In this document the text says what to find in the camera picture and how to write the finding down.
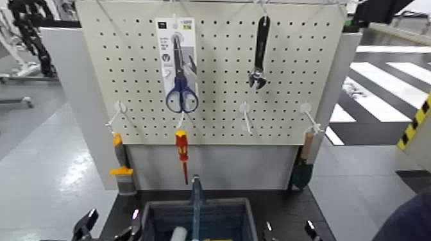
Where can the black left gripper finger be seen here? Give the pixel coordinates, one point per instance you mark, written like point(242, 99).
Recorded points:
point(84, 225)
point(133, 227)

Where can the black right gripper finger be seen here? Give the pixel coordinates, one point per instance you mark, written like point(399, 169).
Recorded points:
point(312, 231)
point(268, 232)

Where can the grey cylinder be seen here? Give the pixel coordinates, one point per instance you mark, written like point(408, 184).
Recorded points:
point(178, 234)

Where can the red yellow screwdriver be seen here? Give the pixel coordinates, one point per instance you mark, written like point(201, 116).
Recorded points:
point(182, 144)

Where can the dark blue cloth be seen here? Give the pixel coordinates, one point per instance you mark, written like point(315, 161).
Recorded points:
point(409, 218)

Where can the white pegboard hook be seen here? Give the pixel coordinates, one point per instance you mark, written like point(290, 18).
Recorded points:
point(306, 108)
point(119, 107)
point(244, 108)
point(181, 118)

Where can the yellow black striped barrier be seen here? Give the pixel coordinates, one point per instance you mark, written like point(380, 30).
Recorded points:
point(414, 122)

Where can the beige perforated pegboard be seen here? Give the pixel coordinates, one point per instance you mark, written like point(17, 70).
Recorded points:
point(222, 67)

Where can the metal clip on pegboard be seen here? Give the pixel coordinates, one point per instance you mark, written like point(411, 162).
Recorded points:
point(261, 43)

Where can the white scissors packaging card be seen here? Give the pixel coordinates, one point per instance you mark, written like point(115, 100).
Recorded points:
point(166, 37)

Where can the black monitor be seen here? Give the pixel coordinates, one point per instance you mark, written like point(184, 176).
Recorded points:
point(378, 10)

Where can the white metal frame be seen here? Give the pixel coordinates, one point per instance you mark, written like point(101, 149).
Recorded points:
point(16, 57)

